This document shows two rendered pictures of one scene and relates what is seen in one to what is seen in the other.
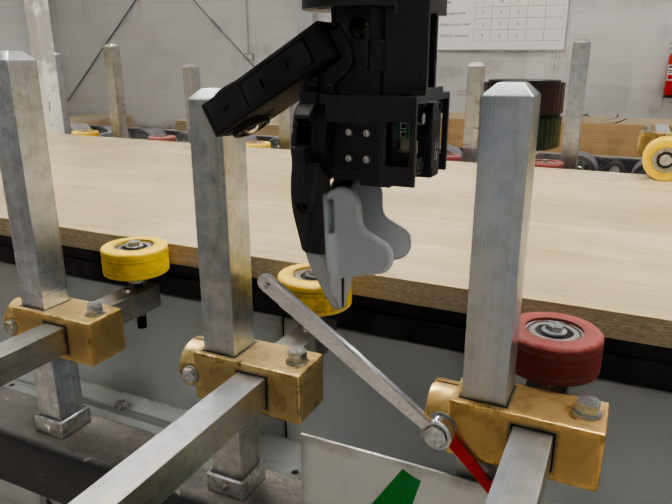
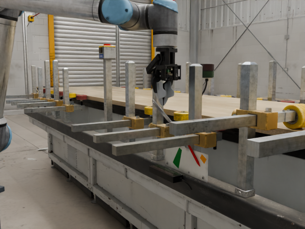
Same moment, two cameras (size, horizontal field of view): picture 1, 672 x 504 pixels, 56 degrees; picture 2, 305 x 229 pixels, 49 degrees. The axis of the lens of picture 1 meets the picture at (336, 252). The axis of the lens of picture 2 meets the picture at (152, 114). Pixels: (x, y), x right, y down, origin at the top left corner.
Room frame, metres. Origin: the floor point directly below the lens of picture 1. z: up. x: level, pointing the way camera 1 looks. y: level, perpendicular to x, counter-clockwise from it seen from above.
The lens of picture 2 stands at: (-0.66, -0.64, 1.09)
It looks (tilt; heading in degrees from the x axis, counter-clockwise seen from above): 7 degrees down; 32
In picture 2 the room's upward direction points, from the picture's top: straight up
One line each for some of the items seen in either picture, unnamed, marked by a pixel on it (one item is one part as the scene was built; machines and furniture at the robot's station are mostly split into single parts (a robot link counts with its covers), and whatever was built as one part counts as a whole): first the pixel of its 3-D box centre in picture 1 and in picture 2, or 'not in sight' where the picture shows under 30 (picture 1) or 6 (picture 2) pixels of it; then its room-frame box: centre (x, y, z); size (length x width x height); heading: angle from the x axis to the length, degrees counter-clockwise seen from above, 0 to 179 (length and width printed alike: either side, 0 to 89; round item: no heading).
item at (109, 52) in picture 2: not in sight; (107, 53); (0.77, 0.56, 1.18); 0.07 x 0.07 x 0.08; 65
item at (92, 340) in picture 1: (63, 326); (132, 121); (0.65, 0.31, 0.84); 0.13 x 0.06 x 0.05; 65
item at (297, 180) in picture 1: (318, 185); (157, 81); (0.40, 0.01, 1.05); 0.05 x 0.02 x 0.09; 155
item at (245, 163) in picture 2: not in sight; (246, 140); (0.34, -0.35, 0.87); 0.03 x 0.03 x 0.48; 65
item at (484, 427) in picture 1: (514, 423); (199, 137); (0.44, -0.14, 0.85); 0.13 x 0.06 x 0.05; 65
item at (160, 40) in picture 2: not in sight; (165, 42); (0.42, -0.02, 1.19); 0.10 x 0.09 x 0.05; 155
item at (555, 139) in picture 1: (520, 129); (205, 74); (0.49, -0.14, 1.07); 0.06 x 0.06 x 0.02
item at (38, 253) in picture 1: (42, 275); (130, 110); (0.66, 0.33, 0.89); 0.03 x 0.03 x 0.48; 65
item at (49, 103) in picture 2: not in sight; (46, 104); (1.10, 1.46, 0.82); 0.43 x 0.03 x 0.04; 155
